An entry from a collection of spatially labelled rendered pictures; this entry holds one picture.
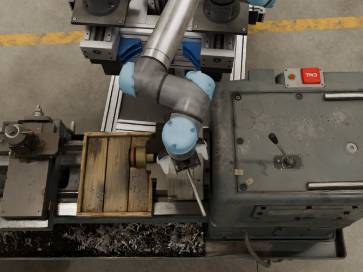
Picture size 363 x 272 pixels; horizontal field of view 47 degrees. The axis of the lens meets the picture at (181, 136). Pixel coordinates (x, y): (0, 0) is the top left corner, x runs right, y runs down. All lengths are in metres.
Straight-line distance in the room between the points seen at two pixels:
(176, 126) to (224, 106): 0.54
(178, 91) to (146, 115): 1.65
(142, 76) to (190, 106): 0.13
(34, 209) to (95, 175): 0.27
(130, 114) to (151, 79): 1.64
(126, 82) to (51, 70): 2.19
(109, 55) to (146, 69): 0.82
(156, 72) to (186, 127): 0.16
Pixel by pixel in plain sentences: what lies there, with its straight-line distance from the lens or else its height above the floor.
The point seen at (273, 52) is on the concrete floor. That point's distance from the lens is 3.09.
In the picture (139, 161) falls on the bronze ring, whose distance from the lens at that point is 1.50.
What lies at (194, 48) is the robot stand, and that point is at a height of 1.03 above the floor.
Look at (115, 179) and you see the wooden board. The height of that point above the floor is 0.89.
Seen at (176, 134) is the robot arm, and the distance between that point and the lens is 0.89.
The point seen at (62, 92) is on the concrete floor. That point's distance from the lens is 3.03.
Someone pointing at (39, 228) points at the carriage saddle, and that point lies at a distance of 1.75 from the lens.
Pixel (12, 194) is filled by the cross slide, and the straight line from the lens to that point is 1.75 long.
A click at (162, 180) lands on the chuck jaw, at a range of 1.47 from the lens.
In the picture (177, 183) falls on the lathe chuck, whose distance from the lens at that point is 1.40.
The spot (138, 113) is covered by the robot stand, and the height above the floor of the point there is 0.21.
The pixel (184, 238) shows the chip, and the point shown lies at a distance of 1.97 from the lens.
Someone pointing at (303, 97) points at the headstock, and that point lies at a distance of 1.47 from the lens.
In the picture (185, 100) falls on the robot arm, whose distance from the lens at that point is 0.93.
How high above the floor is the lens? 2.51
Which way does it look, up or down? 67 degrees down
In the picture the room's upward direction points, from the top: 5 degrees counter-clockwise
